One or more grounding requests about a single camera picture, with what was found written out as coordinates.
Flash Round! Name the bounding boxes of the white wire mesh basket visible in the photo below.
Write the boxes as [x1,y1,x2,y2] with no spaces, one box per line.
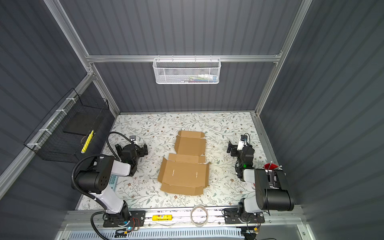
[153,59,222,85]

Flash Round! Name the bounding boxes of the yellow ruler in basket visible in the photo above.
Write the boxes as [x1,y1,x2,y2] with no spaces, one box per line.
[81,130,95,154]

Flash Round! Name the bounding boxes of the black corrugated cable hose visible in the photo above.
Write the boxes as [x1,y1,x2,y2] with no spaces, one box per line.
[71,131,134,240]

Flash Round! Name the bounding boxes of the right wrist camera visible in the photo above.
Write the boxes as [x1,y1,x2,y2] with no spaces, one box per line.
[237,135,248,151]

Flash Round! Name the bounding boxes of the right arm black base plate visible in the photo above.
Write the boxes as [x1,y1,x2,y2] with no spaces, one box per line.
[222,208,265,225]

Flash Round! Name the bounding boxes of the items in white basket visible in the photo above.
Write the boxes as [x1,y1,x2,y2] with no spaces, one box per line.
[180,74,219,84]

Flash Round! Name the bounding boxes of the clear tape roll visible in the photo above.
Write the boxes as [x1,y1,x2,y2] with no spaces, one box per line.
[190,206,209,228]

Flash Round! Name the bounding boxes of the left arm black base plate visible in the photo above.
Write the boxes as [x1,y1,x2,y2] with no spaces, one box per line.
[103,211,146,228]

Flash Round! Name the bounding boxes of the black flat pad in basket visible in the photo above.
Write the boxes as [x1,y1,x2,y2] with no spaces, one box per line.
[63,113,104,136]

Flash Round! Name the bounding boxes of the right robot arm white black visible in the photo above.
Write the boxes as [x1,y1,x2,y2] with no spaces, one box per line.
[227,141,295,216]

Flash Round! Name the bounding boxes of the brown cardboard paper box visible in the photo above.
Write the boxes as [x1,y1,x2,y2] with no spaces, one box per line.
[158,130,210,196]

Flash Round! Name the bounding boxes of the black wire mesh basket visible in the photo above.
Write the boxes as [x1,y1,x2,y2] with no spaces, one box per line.
[24,90,112,163]

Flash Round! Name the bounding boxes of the red pencil cup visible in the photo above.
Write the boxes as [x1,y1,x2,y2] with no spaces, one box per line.
[263,163,280,171]

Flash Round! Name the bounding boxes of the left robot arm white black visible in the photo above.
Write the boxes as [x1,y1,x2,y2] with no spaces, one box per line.
[71,144,148,218]

